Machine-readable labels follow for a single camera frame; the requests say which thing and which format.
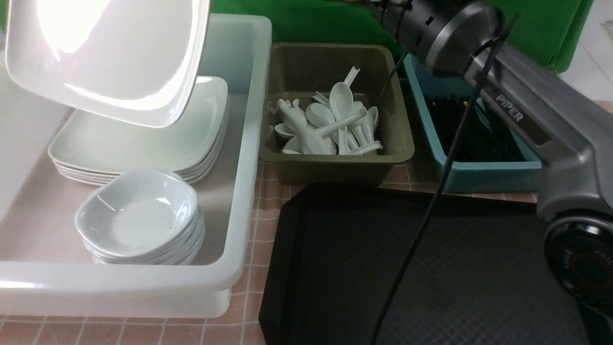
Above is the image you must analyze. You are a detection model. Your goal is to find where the white ceramic soup spoon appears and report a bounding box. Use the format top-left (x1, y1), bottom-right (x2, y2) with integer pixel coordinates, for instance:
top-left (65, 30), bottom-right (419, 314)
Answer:
top-left (277, 100), bottom-right (333, 155)

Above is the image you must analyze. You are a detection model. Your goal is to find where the small white square bowl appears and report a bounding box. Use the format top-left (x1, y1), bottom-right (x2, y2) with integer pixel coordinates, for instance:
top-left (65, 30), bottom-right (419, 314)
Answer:
top-left (75, 170), bottom-right (199, 258)

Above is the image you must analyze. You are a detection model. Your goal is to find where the white square rice plate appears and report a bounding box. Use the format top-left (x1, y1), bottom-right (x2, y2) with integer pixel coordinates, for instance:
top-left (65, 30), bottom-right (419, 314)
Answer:
top-left (6, 0), bottom-right (211, 127)

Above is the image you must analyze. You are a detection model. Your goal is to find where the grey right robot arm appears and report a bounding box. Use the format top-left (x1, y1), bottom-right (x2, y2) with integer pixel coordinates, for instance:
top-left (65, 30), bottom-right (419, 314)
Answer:
top-left (361, 0), bottom-right (613, 345)

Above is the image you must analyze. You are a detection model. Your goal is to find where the top stacked white plate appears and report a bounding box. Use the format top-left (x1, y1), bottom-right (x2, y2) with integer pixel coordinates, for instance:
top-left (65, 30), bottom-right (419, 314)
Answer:
top-left (48, 76), bottom-right (228, 174)

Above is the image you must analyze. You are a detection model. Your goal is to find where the long white spoon in bin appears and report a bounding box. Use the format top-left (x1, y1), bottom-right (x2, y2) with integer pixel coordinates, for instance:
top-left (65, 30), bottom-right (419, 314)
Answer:
top-left (305, 104), bottom-right (367, 136)

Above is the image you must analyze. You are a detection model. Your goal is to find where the upright white spoon in bin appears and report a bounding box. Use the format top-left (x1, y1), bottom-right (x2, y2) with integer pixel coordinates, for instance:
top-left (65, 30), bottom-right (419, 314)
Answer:
top-left (329, 81), bottom-right (354, 155)

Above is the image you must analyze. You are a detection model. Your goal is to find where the olive green plastic bin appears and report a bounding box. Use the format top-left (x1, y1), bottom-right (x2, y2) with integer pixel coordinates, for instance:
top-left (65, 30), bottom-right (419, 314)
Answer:
top-left (259, 42), bottom-right (415, 185)

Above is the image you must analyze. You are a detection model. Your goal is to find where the lower white bowls stack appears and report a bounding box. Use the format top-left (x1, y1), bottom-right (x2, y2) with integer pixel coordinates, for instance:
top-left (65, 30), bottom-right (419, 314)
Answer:
top-left (82, 192), bottom-right (205, 266)

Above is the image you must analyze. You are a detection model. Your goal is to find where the pink checked tablecloth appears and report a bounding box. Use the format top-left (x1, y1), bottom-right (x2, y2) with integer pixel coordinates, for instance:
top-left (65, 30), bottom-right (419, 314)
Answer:
top-left (0, 100), bottom-right (613, 345)

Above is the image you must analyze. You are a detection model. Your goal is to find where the black chopsticks pile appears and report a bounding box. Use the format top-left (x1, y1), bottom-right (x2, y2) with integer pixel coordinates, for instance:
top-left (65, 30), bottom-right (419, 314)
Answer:
top-left (425, 96), bottom-right (527, 163)

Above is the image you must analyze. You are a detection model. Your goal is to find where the black plastic serving tray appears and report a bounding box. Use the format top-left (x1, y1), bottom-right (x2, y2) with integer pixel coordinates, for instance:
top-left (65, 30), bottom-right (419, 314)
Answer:
top-left (259, 184), bottom-right (589, 345)

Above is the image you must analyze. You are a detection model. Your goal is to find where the blue plastic bin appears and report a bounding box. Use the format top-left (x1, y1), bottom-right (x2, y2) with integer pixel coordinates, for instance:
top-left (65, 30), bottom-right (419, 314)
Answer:
top-left (404, 57), bottom-right (541, 194)

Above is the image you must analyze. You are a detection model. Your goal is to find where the lower white plates stack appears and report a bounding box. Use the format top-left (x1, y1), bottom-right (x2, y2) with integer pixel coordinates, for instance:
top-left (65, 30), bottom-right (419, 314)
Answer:
top-left (50, 96), bottom-right (230, 186)

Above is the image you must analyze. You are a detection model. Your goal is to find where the green backdrop cloth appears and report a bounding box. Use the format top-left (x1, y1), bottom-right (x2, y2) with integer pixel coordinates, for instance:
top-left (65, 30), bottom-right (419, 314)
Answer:
top-left (211, 0), bottom-right (593, 73)

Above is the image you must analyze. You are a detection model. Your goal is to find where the large white plastic tub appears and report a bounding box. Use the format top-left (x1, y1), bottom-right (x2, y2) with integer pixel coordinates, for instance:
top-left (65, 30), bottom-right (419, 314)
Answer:
top-left (0, 14), bottom-right (272, 318)

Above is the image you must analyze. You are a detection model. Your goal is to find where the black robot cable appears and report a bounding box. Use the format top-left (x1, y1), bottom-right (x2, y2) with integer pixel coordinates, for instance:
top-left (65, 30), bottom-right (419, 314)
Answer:
top-left (371, 12), bottom-right (522, 345)

